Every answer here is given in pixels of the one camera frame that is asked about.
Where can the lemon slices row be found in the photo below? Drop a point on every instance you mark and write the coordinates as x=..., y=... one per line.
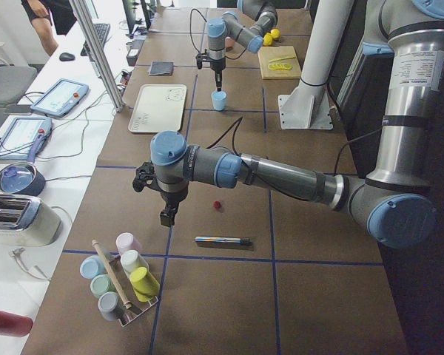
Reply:
x=282, y=66

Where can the bamboo cutting board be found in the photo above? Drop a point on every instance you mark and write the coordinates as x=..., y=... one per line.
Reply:
x=267, y=53

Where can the steel muddler black tip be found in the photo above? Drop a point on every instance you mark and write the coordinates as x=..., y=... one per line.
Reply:
x=224, y=240

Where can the cream bear tray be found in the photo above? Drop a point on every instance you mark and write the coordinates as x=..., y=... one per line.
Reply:
x=158, y=108

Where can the yellow plastic knife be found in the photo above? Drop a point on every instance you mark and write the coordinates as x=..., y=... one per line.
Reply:
x=286, y=57

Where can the grey folded cloth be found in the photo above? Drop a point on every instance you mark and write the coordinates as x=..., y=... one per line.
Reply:
x=161, y=68

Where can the blue pot with lid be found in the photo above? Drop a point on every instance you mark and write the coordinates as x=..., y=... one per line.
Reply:
x=21, y=178

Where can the pink bowl of ice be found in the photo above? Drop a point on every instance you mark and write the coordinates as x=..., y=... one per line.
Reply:
x=229, y=43

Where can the light blue plastic cup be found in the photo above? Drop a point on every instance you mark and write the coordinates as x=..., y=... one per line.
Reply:
x=219, y=100

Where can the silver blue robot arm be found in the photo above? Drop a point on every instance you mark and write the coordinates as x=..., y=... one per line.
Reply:
x=390, y=203
x=228, y=26

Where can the red bottle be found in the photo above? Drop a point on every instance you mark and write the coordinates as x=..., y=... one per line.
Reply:
x=14, y=325

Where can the cup rack with cups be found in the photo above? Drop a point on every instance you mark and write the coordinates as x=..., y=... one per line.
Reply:
x=123, y=285

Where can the black computer mouse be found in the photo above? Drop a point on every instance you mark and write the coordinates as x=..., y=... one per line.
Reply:
x=65, y=57

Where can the aluminium frame post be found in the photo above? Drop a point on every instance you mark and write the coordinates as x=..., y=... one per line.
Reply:
x=85, y=21

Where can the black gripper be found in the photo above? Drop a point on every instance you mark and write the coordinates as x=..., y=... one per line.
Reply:
x=217, y=66
x=171, y=200

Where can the yellow lemon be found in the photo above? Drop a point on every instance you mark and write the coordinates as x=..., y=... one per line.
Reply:
x=268, y=40
x=275, y=34

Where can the black box with label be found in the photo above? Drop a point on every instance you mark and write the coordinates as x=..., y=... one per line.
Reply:
x=134, y=51

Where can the white pillar with base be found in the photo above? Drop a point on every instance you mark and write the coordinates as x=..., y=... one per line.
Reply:
x=307, y=107

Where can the blue teach pendant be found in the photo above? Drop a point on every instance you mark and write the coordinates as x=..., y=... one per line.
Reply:
x=25, y=134
x=61, y=98

